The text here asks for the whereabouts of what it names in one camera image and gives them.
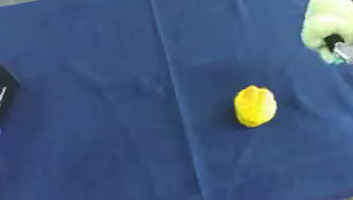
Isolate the pale green soft toy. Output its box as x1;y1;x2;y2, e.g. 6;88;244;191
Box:
293;0;353;69

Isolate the yellow toy fruit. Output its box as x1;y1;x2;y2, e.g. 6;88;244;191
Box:
229;81;281;131

